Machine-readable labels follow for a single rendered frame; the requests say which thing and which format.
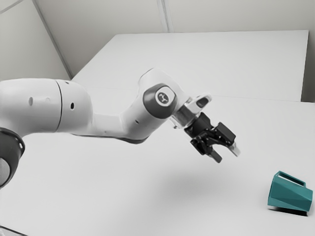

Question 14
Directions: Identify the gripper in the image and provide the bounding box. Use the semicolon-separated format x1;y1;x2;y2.
184;112;241;164

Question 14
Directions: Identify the teal faceted mug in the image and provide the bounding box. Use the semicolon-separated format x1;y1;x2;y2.
267;170;314;211

